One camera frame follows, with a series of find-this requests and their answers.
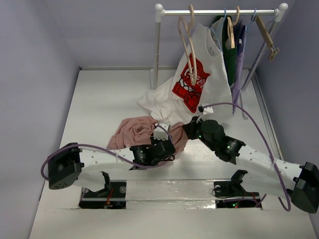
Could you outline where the pink t shirt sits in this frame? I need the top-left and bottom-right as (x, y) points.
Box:
(107, 116), (188, 154)

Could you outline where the green shirt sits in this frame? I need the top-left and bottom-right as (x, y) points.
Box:
(222, 18), (237, 86)

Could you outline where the white red print t shirt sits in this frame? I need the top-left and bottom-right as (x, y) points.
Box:
(138, 24), (232, 124)

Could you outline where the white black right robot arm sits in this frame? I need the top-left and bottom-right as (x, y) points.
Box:
(182, 117), (319, 214)

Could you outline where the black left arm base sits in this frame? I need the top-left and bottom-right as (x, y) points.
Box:
(79, 172), (127, 210)

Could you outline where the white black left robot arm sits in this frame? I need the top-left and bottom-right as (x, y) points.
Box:
(44, 137), (175, 197)

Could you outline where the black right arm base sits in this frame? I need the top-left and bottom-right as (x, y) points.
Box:
(211, 170), (262, 209)

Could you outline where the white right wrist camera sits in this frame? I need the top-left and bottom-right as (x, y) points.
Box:
(198, 104), (214, 116)

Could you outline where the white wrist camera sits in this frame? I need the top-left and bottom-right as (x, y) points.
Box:
(153, 122), (171, 141)
(198, 104), (214, 116)

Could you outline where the beige hanger with green shirt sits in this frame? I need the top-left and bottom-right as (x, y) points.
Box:
(227, 6), (240, 49)

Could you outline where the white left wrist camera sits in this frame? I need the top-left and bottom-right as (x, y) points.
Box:
(153, 122), (171, 141)

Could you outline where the lavender shirt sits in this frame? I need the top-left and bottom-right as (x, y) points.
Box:
(231, 21), (247, 104)

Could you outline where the wooden clip hanger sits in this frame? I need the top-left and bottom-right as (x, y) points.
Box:
(255, 16), (279, 62)

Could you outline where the white metal clothes rack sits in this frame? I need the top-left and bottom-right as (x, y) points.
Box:
(150, 2), (289, 120)

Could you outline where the blue wire hanger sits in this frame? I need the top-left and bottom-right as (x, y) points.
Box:
(243, 8), (257, 51)
(210, 12), (227, 52)

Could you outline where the blue wire hanger right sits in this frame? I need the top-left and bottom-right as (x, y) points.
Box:
(243, 8), (257, 51)

